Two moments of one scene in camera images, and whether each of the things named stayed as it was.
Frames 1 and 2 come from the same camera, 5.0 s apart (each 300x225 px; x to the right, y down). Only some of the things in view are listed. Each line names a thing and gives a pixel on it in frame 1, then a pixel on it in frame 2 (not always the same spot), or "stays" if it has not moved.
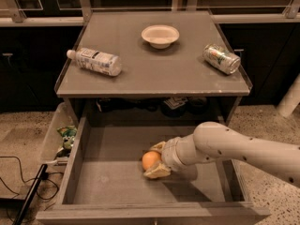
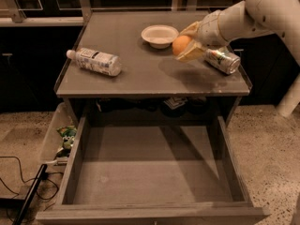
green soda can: (221, 59) stays
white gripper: (169, 154) → (208, 29)
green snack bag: (67, 133) stays
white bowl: (159, 37) stays
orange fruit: (149, 158) → (180, 44)
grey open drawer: (103, 179) stays
